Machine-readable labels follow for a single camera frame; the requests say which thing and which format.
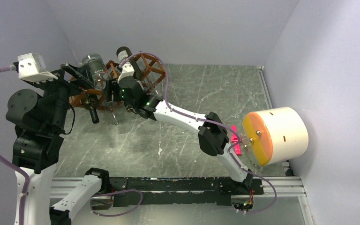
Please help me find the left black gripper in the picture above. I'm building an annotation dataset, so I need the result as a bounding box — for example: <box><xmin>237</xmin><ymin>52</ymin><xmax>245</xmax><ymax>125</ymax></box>
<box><xmin>30</xmin><ymin>61</ymin><xmax>94</xmax><ymax>129</ymax></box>

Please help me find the clear bottle with silver cap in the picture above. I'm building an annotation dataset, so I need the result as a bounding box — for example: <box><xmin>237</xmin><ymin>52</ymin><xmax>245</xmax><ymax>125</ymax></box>
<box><xmin>82</xmin><ymin>53</ymin><xmax>109</xmax><ymax>90</ymax></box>

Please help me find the olive wine bottle black top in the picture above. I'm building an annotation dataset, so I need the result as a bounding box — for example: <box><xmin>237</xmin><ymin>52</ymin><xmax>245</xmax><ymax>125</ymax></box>
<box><xmin>116</xmin><ymin>46</ymin><xmax>143</xmax><ymax>81</ymax></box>

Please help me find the dark green wine bottle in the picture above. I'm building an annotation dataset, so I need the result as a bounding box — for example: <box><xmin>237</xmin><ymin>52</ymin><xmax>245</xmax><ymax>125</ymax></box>
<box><xmin>82</xmin><ymin>95</ymin><xmax>99</xmax><ymax>124</ymax></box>

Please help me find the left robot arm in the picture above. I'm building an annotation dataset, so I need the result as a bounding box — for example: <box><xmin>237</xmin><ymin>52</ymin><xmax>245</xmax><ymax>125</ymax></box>
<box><xmin>6</xmin><ymin>60</ymin><xmax>112</xmax><ymax>225</ymax></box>

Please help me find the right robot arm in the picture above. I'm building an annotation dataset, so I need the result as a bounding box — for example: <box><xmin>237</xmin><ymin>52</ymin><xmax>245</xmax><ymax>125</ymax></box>
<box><xmin>103</xmin><ymin>76</ymin><xmax>253</xmax><ymax>194</ymax></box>

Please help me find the brown wooden wine rack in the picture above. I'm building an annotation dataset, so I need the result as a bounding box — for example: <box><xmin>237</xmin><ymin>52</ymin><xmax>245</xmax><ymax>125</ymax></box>
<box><xmin>69</xmin><ymin>52</ymin><xmax>166</xmax><ymax>111</ymax></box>

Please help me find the pink plastic piece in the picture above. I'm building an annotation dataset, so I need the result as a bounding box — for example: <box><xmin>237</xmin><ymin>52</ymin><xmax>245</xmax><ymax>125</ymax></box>
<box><xmin>231</xmin><ymin>132</ymin><xmax>242</xmax><ymax>156</ymax></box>

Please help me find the white cylinder with orange lid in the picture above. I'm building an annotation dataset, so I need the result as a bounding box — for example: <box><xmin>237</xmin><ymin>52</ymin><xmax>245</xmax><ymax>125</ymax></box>
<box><xmin>242</xmin><ymin>107</ymin><xmax>309</xmax><ymax>166</ymax></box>

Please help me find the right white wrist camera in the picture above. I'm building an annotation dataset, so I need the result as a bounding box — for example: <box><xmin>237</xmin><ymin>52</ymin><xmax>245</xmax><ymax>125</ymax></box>
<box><xmin>117</xmin><ymin>62</ymin><xmax>135</xmax><ymax>83</ymax></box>

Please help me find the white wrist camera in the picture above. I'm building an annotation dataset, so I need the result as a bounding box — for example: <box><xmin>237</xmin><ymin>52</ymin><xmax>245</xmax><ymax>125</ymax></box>
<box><xmin>17</xmin><ymin>53</ymin><xmax>58</xmax><ymax>83</ymax></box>
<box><xmin>117</xmin><ymin>62</ymin><xmax>135</xmax><ymax>83</ymax></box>

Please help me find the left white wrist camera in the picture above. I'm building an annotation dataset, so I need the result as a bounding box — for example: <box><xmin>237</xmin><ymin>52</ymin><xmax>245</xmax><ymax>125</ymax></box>
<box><xmin>17</xmin><ymin>53</ymin><xmax>58</xmax><ymax>83</ymax></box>

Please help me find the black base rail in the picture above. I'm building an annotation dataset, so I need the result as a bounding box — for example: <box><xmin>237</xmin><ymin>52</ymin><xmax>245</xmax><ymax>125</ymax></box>
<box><xmin>90</xmin><ymin>168</ymin><xmax>264</xmax><ymax>208</ymax></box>

